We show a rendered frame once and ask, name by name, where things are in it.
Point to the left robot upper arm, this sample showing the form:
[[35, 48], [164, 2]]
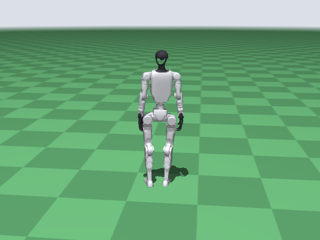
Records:
[[144, 84]]

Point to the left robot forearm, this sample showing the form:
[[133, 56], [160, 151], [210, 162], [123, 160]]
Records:
[[141, 106]]

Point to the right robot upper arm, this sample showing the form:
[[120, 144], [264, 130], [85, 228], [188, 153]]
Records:
[[177, 85]]

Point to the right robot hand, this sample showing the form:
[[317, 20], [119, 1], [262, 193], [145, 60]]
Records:
[[180, 122]]

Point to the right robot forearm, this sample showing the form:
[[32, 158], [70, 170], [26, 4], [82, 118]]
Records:
[[180, 107]]

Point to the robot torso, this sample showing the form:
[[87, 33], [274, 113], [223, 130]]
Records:
[[161, 89]]

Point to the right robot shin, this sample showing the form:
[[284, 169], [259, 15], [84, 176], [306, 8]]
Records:
[[167, 162]]

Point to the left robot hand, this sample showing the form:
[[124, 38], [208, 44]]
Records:
[[140, 121]]

